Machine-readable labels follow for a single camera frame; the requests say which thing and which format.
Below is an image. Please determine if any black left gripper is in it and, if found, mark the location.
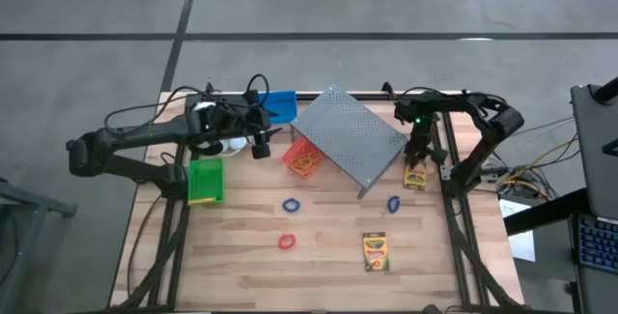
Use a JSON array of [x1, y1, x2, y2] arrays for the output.
[[214, 95, 285, 140]]

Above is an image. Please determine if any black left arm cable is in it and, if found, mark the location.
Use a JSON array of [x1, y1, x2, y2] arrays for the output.
[[103, 72, 271, 134]]

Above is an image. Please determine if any grey perforated metal riser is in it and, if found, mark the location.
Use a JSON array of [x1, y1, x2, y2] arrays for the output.
[[289, 84, 409, 199]]

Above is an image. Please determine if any backlit keyboard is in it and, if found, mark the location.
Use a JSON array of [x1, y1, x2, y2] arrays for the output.
[[573, 212, 618, 274]]

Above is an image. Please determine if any yellow cable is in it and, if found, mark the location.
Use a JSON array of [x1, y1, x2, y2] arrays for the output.
[[496, 137, 580, 194]]

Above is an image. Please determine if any white paper sheet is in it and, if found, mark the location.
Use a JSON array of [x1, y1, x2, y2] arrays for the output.
[[499, 197, 537, 263]]

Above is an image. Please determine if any black desk bar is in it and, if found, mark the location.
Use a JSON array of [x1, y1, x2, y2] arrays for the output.
[[504, 186, 590, 237]]

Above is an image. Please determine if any green plastic basket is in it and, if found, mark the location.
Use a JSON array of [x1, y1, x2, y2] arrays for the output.
[[186, 157, 226, 207]]

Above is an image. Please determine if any black aluminium table frame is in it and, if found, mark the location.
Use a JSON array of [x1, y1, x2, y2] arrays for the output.
[[108, 90, 525, 313]]

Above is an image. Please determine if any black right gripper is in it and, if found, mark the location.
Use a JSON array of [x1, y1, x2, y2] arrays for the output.
[[407, 120, 434, 170]]

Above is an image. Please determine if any grey metal cart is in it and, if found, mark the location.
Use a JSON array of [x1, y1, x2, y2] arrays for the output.
[[0, 178, 78, 314]]

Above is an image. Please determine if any white cylindrical desk lamp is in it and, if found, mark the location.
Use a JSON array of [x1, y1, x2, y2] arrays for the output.
[[191, 100, 232, 157]]

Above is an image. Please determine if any orange plastic basket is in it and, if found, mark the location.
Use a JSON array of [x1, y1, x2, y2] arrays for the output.
[[281, 134, 325, 181]]

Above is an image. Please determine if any black stand pole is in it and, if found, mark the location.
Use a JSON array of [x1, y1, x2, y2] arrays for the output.
[[591, 76, 618, 105]]

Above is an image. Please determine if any blue plastic basket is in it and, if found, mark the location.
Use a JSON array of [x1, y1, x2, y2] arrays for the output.
[[260, 90, 298, 126]]

